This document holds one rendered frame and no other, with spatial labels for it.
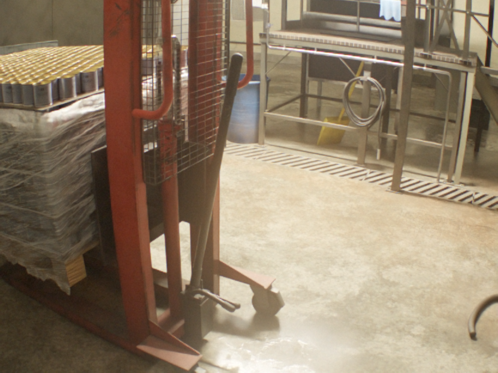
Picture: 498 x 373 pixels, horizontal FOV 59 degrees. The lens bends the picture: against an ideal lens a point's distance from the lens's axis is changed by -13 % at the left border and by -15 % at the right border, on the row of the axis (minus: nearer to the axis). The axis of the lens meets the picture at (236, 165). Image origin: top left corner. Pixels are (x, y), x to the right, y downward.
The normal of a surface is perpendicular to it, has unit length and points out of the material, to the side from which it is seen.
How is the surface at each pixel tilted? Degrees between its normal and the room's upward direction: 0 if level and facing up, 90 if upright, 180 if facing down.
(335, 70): 90
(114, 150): 90
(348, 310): 0
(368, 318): 0
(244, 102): 92
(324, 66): 90
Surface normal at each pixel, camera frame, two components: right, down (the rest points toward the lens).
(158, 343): 0.02, -0.94
